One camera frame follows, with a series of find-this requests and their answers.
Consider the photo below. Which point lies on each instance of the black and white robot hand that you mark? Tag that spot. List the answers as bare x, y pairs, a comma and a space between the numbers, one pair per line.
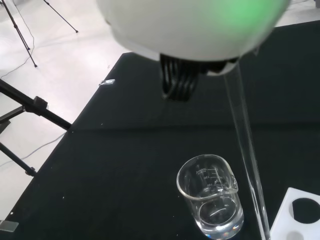
190, 27

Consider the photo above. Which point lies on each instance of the white test tube rack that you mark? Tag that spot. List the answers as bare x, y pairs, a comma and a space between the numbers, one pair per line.
285, 212

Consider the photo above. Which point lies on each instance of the small clear cloth clip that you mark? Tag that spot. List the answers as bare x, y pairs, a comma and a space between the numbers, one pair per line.
107, 82
8, 226

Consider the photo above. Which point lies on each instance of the thin black tripod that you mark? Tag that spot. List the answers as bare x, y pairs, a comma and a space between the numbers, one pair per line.
35, 65

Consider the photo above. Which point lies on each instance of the black bench cloth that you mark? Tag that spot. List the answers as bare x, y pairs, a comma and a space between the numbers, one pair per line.
125, 175

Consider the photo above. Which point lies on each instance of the thick black tripod stand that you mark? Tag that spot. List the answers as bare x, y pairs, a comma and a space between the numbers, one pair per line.
40, 107

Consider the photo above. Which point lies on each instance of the clear glass beaker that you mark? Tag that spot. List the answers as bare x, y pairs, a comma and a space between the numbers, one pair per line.
212, 220

